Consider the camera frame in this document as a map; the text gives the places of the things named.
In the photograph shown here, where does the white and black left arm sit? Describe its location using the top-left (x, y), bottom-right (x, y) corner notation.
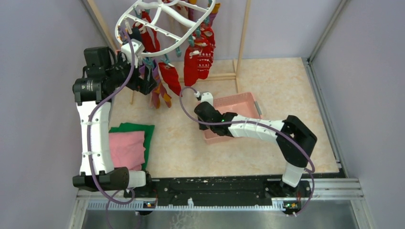
top-left (72, 45), bottom-right (153, 197)

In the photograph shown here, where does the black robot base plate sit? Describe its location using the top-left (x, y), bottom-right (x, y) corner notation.
top-left (133, 175), bottom-right (312, 198)

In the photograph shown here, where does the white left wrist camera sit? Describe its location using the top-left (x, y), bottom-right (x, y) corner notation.
top-left (120, 39), bottom-right (145, 68)

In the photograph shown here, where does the red santa sock rear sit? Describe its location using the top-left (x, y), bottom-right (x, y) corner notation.
top-left (133, 22), bottom-right (160, 52)

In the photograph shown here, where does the green cloth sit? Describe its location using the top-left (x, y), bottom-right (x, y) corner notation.
top-left (108, 123), bottom-right (155, 171)

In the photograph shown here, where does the pink plastic basket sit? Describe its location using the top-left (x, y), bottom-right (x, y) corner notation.
top-left (203, 92), bottom-right (262, 145)

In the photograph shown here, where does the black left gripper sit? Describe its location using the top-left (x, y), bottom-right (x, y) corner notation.
top-left (105, 51), bottom-right (158, 94)

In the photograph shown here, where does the purple striped sock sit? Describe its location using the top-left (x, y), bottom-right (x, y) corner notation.
top-left (149, 60), bottom-right (172, 109)

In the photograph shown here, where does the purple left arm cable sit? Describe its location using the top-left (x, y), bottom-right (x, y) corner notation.
top-left (87, 27), bottom-right (138, 229)

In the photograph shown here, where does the pink cloth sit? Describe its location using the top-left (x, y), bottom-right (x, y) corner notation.
top-left (109, 131), bottom-right (145, 171)

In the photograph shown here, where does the teal clothespin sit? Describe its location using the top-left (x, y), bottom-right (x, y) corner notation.
top-left (161, 54), bottom-right (174, 67)

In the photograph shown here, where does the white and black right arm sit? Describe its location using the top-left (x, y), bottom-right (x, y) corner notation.
top-left (194, 102), bottom-right (318, 197)

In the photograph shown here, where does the red santa sock front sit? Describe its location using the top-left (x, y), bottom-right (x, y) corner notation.
top-left (158, 62), bottom-right (181, 96)

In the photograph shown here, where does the red santa sock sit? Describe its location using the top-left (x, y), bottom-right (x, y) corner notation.
top-left (133, 22), bottom-right (160, 52)
top-left (158, 62), bottom-right (181, 96)

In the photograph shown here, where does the wooden drying rack frame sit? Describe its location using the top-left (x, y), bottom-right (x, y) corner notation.
top-left (81, 0), bottom-right (251, 92)

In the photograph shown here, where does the red patterned sock pair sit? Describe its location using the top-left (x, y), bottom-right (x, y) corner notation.
top-left (183, 23), bottom-right (216, 86)

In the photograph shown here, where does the white plastic clip hanger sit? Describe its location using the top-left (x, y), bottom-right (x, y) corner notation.
top-left (114, 0), bottom-right (216, 57)

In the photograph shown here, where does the dark navy sock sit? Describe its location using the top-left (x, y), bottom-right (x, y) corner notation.
top-left (128, 27), bottom-right (143, 43)

